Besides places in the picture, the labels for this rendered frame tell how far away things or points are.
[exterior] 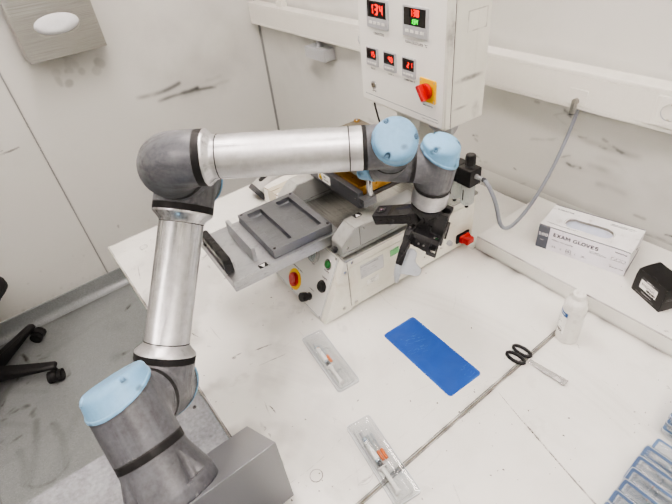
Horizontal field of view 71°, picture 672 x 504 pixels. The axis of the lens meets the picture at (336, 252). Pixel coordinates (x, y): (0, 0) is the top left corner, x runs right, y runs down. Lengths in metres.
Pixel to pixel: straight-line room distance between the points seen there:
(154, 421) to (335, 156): 0.51
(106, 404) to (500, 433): 0.73
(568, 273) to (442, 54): 0.64
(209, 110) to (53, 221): 0.95
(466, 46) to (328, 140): 0.50
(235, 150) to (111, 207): 1.93
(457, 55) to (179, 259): 0.74
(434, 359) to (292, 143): 0.63
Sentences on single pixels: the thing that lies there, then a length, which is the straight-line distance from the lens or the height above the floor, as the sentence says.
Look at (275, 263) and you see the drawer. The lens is 1.11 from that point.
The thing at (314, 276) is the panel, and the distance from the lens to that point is 1.24.
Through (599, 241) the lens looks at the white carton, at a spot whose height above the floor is 0.87.
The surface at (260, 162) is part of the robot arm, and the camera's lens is 0.78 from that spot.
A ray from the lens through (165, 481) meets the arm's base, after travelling 0.84.
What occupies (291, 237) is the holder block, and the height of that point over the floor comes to 0.99.
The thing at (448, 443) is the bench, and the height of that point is 0.75.
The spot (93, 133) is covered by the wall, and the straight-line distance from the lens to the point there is 2.54.
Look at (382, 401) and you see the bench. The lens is 1.09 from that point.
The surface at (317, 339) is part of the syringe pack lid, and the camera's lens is 1.18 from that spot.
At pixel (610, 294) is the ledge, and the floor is 0.79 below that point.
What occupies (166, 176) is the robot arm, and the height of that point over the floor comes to 1.30.
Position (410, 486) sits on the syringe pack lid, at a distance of 0.97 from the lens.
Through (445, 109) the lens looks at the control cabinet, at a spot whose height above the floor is 1.21.
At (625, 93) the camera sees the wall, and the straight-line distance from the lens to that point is 1.38.
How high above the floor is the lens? 1.66
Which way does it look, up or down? 39 degrees down
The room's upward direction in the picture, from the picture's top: 7 degrees counter-clockwise
